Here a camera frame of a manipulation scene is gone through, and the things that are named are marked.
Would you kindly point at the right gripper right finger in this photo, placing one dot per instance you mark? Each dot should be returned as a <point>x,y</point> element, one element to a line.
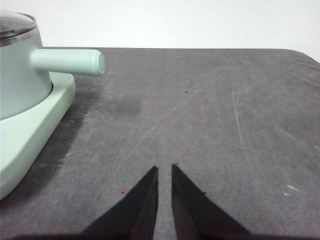
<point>195,212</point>

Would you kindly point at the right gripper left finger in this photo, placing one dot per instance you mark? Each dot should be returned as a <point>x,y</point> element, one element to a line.
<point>132,212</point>

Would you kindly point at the glass lid with green knob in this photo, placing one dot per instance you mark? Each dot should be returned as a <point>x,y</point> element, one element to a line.
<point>15,22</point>

